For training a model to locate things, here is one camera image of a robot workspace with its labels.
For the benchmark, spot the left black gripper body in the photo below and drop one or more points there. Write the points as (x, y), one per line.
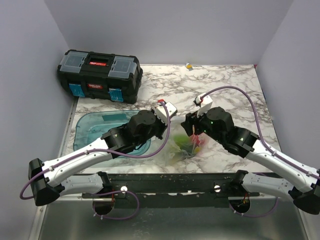
(158, 129)

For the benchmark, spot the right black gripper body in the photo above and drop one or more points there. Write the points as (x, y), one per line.
(201, 124)

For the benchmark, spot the translucent white plastic bag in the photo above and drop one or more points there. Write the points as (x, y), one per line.
(178, 147)

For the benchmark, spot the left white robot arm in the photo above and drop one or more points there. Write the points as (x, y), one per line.
(55, 178)

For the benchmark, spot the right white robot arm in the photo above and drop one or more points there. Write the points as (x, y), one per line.
(297, 181)

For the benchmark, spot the red fake fruit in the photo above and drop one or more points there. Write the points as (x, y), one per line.
(199, 140)

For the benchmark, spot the small yellow blue object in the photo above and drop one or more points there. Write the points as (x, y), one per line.
(189, 67)

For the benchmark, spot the black plastic toolbox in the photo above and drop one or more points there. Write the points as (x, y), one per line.
(88, 74)

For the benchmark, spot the teal transparent plastic tray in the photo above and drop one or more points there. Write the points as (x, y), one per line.
(93, 125)

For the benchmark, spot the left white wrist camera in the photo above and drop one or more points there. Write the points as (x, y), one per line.
(166, 112)

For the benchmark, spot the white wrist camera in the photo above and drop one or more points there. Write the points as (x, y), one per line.
(204, 102)
(166, 112)

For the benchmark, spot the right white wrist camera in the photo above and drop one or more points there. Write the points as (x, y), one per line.
(204, 102)

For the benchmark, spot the black metal base rail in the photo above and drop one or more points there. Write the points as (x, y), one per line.
(170, 190)

